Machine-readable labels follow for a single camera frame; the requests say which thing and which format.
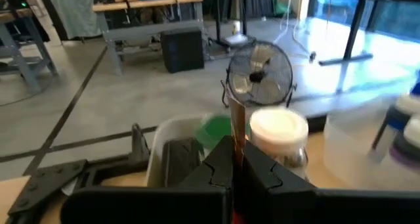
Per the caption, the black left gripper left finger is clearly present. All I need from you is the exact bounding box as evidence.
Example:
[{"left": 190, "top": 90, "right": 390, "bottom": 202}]
[{"left": 178, "top": 135, "right": 236, "bottom": 224}]

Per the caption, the grey hanging cloth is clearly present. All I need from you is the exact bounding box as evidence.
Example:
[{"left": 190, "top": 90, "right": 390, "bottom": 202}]
[{"left": 44, "top": 0, "right": 101, "bottom": 39}]

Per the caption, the black floor fan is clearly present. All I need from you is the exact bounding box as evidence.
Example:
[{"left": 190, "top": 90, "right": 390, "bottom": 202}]
[{"left": 220, "top": 39, "right": 298, "bottom": 108}]

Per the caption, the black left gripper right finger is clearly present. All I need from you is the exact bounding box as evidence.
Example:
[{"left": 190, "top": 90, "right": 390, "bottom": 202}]
[{"left": 242, "top": 142, "right": 316, "bottom": 224}]

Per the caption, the black computer tower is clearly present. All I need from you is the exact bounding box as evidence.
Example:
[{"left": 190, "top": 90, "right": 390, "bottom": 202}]
[{"left": 159, "top": 28, "right": 205, "bottom": 74}]

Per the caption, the white-lidded spice jar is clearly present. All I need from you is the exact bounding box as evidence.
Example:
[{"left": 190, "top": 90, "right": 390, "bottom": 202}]
[{"left": 248, "top": 106, "right": 310, "bottom": 181}]

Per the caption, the rolling stand white base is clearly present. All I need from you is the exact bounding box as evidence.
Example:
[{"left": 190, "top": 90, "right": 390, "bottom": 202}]
[{"left": 215, "top": 0, "right": 257, "bottom": 51}]

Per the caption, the orange black snack packet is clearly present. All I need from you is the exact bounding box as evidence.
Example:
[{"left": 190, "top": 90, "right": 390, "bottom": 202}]
[{"left": 226, "top": 94, "right": 247, "bottom": 168}]

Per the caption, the grey metal table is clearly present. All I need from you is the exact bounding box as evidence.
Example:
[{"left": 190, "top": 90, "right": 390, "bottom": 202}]
[{"left": 0, "top": 7, "right": 58, "bottom": 93}]

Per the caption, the grey workbench wooden top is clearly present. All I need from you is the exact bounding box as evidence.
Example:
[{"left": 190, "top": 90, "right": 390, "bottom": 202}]
[{"left": 93, "top": 0, "right": 206, "bottom": 76}]

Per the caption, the black spice container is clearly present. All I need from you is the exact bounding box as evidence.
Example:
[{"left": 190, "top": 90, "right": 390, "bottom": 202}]
[{"left": 162, "top": 137, "right": 205, "bottom": 187}]

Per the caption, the black floor stand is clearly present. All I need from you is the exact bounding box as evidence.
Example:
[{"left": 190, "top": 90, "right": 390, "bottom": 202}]
[{"left": 318, "top": 0, "right": 375, "bottom": 67}]

